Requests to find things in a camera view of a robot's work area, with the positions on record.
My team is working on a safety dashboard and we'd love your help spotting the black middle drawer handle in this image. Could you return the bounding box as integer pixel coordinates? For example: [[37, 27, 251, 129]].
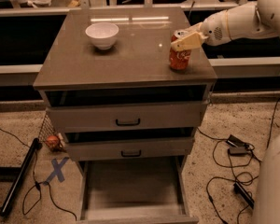
[[120, 150, 142, 158]]

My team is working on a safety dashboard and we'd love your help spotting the red coke can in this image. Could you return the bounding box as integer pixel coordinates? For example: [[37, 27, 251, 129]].
[[169, 30, 191, 71]]

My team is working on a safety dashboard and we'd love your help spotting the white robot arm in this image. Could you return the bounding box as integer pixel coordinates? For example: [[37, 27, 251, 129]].
[[171, 0, 280, 224]]

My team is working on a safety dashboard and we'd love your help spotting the black cable floor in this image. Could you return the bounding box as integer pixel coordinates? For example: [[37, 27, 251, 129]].
[[195, 77, 280, 224], [0, 118, 78, 222]]

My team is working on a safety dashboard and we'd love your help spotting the black bar right floor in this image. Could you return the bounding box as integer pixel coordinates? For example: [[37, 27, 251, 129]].
[[233, 182, 254, 208]]

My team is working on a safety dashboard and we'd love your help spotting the middle grey drawer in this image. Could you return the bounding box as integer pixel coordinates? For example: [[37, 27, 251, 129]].
[[65, 137, 194, 161]]

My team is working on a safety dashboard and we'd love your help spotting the top grey drawer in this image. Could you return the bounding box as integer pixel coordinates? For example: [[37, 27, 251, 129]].
[[47, 102, 207, 133]]

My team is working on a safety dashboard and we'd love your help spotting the black cable left floor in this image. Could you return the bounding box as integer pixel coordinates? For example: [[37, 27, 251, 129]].
[[0, 118, 78, 222]]

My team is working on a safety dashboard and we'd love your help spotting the black drawer handle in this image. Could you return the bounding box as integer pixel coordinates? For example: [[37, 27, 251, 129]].
[[120, 150, 142, 158], [115, 119, 141, 127]]

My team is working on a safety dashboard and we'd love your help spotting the orange ball in net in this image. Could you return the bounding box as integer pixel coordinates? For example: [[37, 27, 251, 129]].
[[45, 135, 60, 151]]

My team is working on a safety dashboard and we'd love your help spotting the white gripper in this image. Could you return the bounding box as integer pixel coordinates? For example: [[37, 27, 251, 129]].
[[171, 10, 231, 52]]

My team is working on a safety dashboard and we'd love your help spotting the black top drawer handle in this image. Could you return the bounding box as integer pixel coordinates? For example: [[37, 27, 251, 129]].
[[115, 119, 141, 127]]

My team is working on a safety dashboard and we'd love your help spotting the wire mesh basket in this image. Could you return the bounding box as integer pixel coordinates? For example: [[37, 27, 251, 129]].
[[38, 115, 65, 152]]

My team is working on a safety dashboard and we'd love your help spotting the white ceramic bowl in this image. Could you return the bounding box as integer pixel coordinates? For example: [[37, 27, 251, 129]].
[[85, 22, 119, 49]]

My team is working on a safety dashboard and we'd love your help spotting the bottom grey open drawer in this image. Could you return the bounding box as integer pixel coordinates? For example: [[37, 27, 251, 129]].
[[77, 157, 199, 224]]

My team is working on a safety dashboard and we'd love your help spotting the black cable right floor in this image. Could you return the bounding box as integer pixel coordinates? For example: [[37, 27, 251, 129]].
[[195, 77, 280, 224]]

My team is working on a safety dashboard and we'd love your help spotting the grey drawer cabinet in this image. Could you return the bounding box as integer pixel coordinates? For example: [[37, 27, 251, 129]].
[[33, 7, 218, 224]]

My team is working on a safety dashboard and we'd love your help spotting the blue tape cross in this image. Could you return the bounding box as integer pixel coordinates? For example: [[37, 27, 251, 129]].
[[45, 157, 69, 185]]

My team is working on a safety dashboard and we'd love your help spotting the black pole left floor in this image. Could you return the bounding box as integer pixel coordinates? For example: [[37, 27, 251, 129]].
[[0, 138, 42, 217]]

